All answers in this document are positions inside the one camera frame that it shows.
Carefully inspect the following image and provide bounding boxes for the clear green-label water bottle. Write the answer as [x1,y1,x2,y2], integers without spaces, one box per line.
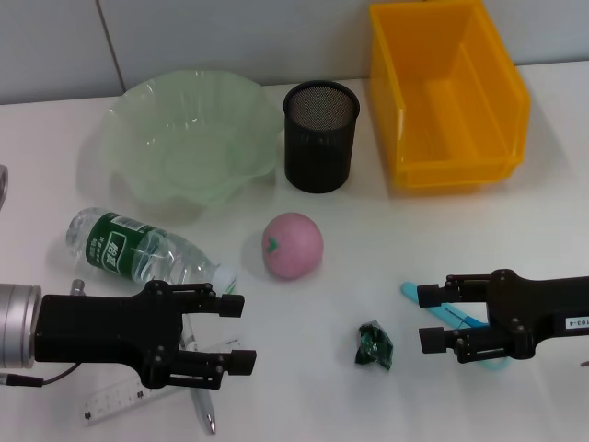
[65,206,239,305]

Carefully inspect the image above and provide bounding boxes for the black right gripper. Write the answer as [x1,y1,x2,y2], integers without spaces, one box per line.
[416,268,589,366]

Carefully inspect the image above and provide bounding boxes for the green plastic wrapper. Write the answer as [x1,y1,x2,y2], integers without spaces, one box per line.
[353,321,395,372]

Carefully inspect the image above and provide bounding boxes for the pink peach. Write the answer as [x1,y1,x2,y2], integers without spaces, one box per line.
[261,212,325,281]

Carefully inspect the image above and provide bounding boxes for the translucent green fruit plate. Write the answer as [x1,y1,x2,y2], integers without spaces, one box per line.
[100,68,285,227]

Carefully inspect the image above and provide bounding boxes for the yellow plastic bin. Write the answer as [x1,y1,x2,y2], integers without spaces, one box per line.
[368,0,533,189]

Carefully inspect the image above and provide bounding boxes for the blue scissors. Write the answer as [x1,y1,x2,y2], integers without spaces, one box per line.
[399,281,510,373]

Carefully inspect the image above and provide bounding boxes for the left arm grey cable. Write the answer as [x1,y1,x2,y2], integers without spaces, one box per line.
[0,363,87,389]

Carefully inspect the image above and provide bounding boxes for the clear plastic ruler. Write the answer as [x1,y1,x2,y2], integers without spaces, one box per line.
[81,338,245,427]

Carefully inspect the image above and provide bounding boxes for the grey white pen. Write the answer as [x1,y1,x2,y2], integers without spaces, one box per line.
[181,312,217,435]

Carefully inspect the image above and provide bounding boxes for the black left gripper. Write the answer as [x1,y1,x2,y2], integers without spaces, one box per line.
[34,280,245,389]

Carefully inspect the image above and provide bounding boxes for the black mesh pen holder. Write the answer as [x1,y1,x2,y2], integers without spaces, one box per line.
[283,80,361,194]

